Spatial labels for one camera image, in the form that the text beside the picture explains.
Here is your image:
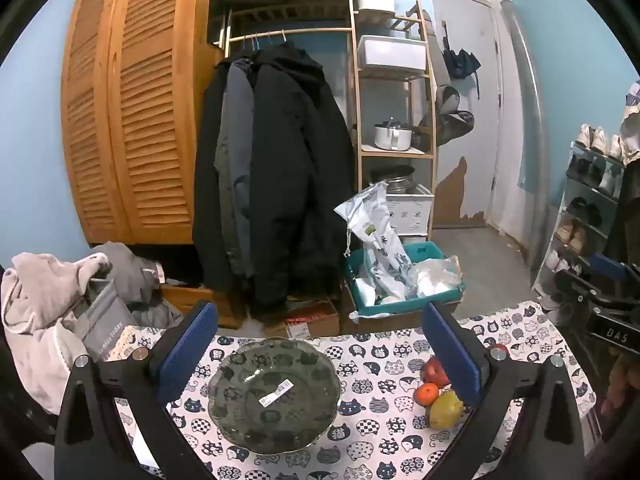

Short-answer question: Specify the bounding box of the white printed rice bag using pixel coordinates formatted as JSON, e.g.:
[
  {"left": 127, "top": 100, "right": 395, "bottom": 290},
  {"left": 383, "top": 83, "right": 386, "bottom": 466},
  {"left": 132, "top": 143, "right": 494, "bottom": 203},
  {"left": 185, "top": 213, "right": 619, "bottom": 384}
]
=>
[{"left": 334, "top": 182, "right": 416, "bottom": 306}]

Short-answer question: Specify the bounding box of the black hanging jacket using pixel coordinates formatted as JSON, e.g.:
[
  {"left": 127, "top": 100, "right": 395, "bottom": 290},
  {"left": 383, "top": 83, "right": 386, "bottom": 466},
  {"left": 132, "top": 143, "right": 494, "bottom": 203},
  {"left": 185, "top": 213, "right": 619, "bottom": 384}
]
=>
[{"left": 192, "top": 60, "right": 233, "bottom": 291}]

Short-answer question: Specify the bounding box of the clear plastic bag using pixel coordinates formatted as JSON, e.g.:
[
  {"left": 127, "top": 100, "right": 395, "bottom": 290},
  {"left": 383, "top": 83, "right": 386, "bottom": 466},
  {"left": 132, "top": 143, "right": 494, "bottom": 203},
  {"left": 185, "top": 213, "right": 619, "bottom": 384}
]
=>
[{"left": 407, "top": 256, "right": 466, "bottom": 298}]

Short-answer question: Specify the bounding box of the scalloped glass bowl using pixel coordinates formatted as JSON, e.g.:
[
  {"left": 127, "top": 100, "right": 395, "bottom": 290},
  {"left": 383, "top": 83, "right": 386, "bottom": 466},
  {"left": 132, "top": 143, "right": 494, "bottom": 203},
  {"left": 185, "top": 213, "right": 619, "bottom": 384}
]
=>
[{"left": 207, "top": 337, "right": 342, "bottom": 456}]

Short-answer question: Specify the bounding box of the red apple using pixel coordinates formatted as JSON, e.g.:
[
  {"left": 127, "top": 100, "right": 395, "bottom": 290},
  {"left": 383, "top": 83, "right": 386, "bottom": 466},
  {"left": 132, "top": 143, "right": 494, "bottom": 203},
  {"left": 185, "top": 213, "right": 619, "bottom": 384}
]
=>
[{"left": 420, "top": 356, "right": 451, "bottom": 387}]

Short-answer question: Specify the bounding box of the cat print tablecloth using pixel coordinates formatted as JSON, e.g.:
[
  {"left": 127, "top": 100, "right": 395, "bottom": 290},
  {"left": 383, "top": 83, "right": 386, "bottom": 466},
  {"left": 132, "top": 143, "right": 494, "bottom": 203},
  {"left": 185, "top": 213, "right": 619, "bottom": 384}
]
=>
[{"left": 97, "top": 300, "right": 598, "bottom": 480}]

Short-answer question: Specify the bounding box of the black hooded coat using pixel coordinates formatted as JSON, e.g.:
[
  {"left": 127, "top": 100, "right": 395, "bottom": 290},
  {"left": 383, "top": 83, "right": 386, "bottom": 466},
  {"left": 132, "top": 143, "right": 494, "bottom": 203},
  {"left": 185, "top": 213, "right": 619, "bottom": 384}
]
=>
[{"left": 235, "top": 42, "right": 358, "bottom": 321}]

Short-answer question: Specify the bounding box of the yellow-green pear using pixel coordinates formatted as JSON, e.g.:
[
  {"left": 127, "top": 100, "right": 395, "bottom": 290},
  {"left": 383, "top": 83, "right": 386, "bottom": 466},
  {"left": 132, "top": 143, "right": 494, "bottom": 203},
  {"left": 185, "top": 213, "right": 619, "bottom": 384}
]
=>
[{"left": 427, "top": 390, "right": 466, "bottom": 431}]

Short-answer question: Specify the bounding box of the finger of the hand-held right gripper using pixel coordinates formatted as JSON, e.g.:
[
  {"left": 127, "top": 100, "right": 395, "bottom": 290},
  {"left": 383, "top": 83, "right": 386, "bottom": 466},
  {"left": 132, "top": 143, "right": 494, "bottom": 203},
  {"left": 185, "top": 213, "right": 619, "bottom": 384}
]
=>
[
  {"left": 587, "top": 254, "right": 629, "bottom": 282},
  {"left": 551, "top": 269, "right": 609, "bottom": 312}
]

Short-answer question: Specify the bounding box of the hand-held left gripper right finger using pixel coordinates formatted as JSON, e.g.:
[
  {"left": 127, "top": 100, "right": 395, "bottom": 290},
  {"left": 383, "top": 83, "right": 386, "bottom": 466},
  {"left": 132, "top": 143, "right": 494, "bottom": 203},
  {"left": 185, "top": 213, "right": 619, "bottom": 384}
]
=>
[{"left": 422, "top": 301, "right": 587, "bottom": 480}]

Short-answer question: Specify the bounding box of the wooden louvered wardrobe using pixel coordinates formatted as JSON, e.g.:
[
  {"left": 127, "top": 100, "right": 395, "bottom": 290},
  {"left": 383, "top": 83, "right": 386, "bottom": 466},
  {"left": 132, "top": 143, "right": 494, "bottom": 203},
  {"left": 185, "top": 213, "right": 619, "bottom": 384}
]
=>
[{"left": 60, "top": 0, "right": 226, "bottom": 246}]

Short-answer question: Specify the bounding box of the cardboard box with red contents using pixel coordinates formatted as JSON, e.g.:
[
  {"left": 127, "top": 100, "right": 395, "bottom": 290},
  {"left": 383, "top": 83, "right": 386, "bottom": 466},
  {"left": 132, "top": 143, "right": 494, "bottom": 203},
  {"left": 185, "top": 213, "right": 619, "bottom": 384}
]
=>
[{"left": 265, "top": 300, "right": 342, "bottom": 339}]

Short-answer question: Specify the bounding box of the bamboo shelf unit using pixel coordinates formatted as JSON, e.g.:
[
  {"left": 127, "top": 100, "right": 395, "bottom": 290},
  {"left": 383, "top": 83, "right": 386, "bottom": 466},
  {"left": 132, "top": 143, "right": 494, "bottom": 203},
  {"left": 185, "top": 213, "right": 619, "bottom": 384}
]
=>
[{"left": 348, "top": 0, "right": 438, "bottom": 241}]

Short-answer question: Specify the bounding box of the shoe rack with shoes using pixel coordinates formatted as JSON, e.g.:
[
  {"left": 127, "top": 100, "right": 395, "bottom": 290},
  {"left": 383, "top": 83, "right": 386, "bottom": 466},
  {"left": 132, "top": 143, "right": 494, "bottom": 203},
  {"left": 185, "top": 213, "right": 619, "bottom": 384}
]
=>
[{"left": 542, "top": 124, "right": 626, "bottom": 306}]

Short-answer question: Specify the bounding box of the dark hanging bag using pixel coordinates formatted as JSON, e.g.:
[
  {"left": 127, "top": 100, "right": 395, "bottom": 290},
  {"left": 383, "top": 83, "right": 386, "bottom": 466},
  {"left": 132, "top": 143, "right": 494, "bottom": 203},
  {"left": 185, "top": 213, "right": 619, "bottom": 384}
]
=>
[{"left": 419, "top": 85, "right": 476, "bottom": 150}]

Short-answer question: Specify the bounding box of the large white plastic bin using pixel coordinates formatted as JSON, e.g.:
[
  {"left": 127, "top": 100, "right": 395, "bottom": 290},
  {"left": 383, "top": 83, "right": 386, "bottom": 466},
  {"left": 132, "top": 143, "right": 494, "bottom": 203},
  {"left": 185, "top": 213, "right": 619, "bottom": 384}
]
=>
[{"left": 357, "top": 35, "right": 427, "bottom": 72}]

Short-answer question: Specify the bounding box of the metal shoe rack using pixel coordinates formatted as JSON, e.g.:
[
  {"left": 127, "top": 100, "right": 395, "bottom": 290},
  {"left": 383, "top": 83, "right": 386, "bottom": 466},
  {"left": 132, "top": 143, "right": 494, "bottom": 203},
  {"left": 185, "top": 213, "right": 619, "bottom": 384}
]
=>
[{"left": 532, "top": 142, "right": 626, "bottom": 311}]

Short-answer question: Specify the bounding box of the grey fabric tote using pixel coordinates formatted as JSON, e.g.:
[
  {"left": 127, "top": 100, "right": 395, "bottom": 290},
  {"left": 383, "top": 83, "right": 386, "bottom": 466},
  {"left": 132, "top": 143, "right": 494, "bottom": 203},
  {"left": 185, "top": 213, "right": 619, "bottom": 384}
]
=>
[{"left": 75, "top": 280, "right": 138, "bottom": 361}]

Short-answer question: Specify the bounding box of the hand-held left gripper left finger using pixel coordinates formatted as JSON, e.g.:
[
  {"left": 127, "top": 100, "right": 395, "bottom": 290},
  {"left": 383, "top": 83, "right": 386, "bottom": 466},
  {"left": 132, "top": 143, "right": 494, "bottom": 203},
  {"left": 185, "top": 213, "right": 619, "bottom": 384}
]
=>
[{"left": 54, "top": 300, "right": 222, "bottom": 480}]

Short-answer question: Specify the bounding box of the white patterned drawer box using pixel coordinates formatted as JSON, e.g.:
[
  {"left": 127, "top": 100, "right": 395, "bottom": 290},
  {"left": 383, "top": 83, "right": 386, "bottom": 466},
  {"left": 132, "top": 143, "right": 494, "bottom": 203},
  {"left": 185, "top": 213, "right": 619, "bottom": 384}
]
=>
[{"left": 385, "top": 184, "right": 435, "bottom": 236}]

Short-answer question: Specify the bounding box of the white lace cloth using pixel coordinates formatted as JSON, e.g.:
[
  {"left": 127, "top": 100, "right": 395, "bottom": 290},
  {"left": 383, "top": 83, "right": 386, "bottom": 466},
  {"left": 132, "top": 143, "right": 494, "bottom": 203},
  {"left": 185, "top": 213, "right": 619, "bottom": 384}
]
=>
[{"left": 620, "top": 80, "right": 640, "bottom": 166}]

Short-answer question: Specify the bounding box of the dark blue umbrella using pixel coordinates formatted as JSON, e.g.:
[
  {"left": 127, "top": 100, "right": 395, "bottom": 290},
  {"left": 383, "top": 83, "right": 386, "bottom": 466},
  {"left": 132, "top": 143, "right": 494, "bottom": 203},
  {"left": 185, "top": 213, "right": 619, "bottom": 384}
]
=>
[{"left": 442, "top": 22, "right": 482, "bottom": 98}]

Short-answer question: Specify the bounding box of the teal plastic basket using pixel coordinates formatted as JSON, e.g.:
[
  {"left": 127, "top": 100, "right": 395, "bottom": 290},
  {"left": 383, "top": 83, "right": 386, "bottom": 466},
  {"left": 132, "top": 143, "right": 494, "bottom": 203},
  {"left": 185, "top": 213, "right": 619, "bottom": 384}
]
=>
[{"left": 345, "top": 241, "right": 466, "bottom": 318}]

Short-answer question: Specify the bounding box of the bamboo clothes rack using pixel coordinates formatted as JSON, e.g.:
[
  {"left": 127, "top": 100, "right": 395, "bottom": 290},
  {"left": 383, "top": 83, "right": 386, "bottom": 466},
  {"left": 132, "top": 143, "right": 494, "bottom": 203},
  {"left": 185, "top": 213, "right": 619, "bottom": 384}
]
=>
[{"left": 210, "top": 2, "right": 356, "bottom": 61}]

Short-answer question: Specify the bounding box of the silver cooking pot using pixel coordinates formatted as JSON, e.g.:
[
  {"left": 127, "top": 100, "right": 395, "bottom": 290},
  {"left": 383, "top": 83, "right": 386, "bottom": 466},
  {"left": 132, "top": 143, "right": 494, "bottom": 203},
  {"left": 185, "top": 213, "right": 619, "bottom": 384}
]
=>
[{"left": 374, "top": 119, "right": 415, "bottom": 152}]

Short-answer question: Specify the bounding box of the grey metal pipe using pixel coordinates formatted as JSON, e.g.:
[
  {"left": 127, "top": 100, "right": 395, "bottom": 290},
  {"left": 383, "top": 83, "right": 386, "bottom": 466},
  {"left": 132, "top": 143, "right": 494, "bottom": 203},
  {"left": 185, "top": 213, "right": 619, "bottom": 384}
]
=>
[{"left": 500, "top": 0, "right": 548, "bottom": 271}]

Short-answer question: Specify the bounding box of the metal steamer pot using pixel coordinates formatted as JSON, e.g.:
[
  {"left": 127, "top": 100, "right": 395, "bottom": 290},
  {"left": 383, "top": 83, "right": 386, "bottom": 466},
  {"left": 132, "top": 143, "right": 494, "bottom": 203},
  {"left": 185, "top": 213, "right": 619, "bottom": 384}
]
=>
[{"left": 370, "top": 165, "right": 416, "bottom": 195}]

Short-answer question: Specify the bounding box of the wooden drawer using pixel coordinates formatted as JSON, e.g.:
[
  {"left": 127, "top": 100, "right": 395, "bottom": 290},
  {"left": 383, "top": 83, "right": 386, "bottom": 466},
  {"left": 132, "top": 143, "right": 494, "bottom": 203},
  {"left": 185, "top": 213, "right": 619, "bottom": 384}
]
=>
[{"left": 160, "top": 284, "right": 248, "bottom": 330}]

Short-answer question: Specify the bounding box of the grey door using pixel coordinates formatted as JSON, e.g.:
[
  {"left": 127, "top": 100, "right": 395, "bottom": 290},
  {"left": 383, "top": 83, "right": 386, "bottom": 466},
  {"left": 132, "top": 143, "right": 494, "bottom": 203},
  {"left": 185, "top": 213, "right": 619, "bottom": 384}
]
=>
[{"left": 430, "top": 0, "right": 501, "bottom": 231}]

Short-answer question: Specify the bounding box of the grey padded jacket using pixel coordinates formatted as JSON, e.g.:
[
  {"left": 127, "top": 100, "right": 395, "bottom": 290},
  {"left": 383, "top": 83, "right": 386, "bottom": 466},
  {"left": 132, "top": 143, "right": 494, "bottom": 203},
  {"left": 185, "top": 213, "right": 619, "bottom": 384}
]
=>
[{"left": 87, "top": 242, "right": 183, "bottom": 331}]

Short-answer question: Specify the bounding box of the person's right hand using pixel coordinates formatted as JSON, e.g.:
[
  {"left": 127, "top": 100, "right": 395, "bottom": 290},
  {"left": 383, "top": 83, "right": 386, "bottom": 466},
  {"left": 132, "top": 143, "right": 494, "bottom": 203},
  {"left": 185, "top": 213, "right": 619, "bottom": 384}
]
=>
[{"left": 602, "top": 352, "right": 640, "bottom": 413}]

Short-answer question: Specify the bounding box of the orange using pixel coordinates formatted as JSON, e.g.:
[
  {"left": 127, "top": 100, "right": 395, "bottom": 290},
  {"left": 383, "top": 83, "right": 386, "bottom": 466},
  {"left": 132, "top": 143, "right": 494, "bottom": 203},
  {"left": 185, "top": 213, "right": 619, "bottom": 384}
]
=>
[{"left": 413, "top": 383, "right": 442, "bottom": 407}]

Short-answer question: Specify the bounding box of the grey hanging jacket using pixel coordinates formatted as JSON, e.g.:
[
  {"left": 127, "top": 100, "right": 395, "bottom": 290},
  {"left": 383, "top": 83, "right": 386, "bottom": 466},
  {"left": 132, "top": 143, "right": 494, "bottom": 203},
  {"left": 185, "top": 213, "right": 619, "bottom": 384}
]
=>
[{"left": 215, "top": 57, "right": 257, "bottom": 281}]

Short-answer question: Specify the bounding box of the dark cloth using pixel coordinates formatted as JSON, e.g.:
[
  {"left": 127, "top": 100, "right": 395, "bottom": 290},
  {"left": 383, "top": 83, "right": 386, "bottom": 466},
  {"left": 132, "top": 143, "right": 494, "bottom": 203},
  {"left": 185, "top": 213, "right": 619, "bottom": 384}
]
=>
[{"left": 597, "top": 160, "right": 640, "bottom": 286}]

